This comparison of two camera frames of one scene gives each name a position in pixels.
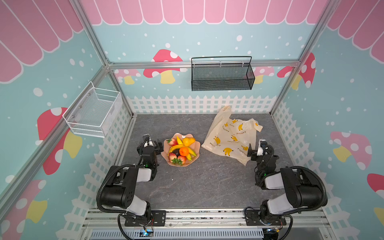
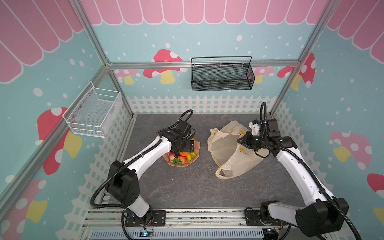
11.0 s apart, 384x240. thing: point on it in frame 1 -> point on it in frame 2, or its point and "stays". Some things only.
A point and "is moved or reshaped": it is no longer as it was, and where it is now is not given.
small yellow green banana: (191, 152) stays
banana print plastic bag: (229, 138) is moved or reshaped
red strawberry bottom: (183, 159) stays
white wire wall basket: (93, 111) stays
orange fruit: (184, 151) stays
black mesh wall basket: (218, 73) stays
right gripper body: (259, 151) -> (245, 141)
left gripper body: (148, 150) -> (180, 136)
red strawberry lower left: (172, 156) stays
